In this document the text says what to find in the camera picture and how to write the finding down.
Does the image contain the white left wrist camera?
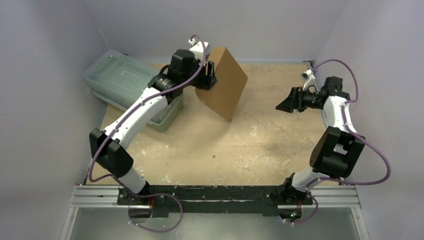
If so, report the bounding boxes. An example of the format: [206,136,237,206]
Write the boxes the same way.
[188,39,210,62]

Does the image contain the clear plastic storage box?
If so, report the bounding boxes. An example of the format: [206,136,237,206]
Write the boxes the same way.
[82,49,184,133]

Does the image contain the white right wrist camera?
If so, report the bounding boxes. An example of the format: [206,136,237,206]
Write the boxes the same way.
[300,69,316,91]

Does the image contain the aluminium frame rail right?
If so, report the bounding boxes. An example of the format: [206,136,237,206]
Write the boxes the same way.
[303,60,370,240]

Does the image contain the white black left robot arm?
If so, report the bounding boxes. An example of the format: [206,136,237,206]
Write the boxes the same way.
[88,46,217,205]

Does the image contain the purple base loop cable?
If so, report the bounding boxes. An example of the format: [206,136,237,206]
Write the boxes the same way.
[127,194,185,234]

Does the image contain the brown cardboard box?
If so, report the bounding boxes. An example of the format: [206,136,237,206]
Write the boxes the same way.
[195,46,248,122]

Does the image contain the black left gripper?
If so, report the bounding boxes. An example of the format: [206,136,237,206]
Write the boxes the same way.
[182,58,217,90]

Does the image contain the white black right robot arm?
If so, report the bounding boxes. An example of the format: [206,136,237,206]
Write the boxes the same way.
[276,76,365,204]

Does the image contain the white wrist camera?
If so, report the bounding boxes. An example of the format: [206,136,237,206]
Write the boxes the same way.
[188,39,210,62]
[300,69,316,91]

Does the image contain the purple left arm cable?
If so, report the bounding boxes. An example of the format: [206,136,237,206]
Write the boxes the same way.
[87,34,208,200]

